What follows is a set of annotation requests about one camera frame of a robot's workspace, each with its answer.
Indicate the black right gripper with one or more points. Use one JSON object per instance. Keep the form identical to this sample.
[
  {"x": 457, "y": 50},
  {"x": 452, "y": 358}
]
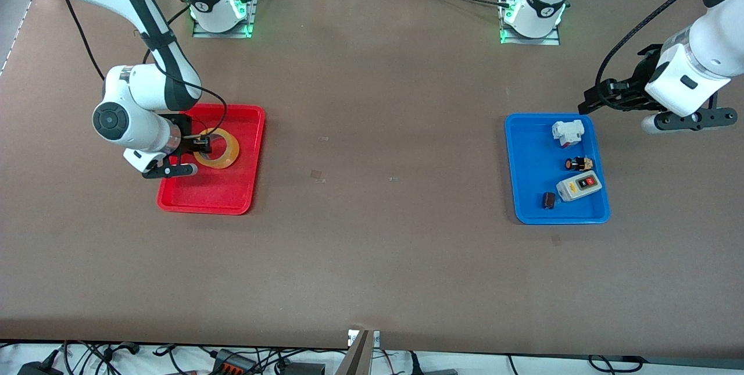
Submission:
[{"x": 183, "y": 129}]

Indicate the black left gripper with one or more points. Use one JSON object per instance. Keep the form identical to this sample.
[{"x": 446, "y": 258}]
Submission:
[{"x": 643, "y": 77}]

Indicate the yellow clear tape roll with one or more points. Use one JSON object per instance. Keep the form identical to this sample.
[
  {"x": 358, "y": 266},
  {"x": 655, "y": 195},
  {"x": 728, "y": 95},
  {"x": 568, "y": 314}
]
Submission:
[{"x": 229, "y": 157}]

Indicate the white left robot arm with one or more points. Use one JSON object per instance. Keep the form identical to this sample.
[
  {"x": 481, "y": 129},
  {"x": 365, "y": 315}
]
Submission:
[{"x": 691, "y": 78}]

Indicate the brownish translucent tape patch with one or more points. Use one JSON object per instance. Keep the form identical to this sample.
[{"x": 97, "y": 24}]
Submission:
[{"x": 317, "y": 174}]

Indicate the red plastic tray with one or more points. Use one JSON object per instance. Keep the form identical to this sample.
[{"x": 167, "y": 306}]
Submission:
[{"x": 221, "y": 195}]

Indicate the white plastic connector block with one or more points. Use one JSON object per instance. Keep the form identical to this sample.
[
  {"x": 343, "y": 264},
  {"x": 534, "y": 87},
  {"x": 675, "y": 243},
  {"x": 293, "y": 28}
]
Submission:
[{"x": 567, "y": 132}]

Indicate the black push button, orange cap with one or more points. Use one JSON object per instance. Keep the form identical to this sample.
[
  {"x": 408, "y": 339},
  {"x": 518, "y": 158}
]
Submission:
[{"x": 576, "y": 164}]

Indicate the small dark brown block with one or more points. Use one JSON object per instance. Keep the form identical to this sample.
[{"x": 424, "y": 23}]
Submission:
[{"x": 548, "y": 200}]

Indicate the blue plastic tray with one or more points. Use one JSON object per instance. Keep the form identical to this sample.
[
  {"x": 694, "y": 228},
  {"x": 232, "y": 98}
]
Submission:
[{"x": 526, "y": 189}]

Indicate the black and orange device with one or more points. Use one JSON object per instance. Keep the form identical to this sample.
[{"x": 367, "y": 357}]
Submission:
[{"x": 232, "y": 363}]

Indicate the black box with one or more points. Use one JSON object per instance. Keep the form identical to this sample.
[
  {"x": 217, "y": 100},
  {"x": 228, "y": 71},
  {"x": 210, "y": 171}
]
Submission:
[{"x": 308, "y": 370}]

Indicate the black power adapter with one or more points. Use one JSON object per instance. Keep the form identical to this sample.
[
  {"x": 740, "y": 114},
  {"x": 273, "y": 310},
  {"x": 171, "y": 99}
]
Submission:
[{"x": 38, "y": 369}]

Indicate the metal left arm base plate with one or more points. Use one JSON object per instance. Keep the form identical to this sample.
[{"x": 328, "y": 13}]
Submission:
[{"x": 546, "y": 41}]

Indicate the grey two-button switch box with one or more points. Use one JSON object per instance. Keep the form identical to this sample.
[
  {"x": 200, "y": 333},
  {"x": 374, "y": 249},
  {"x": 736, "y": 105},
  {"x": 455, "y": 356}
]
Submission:
[{"x": 572, "y": 190}]

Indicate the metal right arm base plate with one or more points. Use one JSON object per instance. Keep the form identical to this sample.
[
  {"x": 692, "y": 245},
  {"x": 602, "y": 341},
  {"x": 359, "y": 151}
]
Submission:
[{"x": 251, "y": 9}]

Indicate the white metal bracket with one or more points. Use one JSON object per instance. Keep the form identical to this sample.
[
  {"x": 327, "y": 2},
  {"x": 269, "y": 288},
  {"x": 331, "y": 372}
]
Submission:
[{"x": 376, "y": 339}]

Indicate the grey metal post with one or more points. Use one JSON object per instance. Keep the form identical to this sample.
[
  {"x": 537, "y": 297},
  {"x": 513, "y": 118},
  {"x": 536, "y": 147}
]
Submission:
[{"x": 356, "y": 360}]

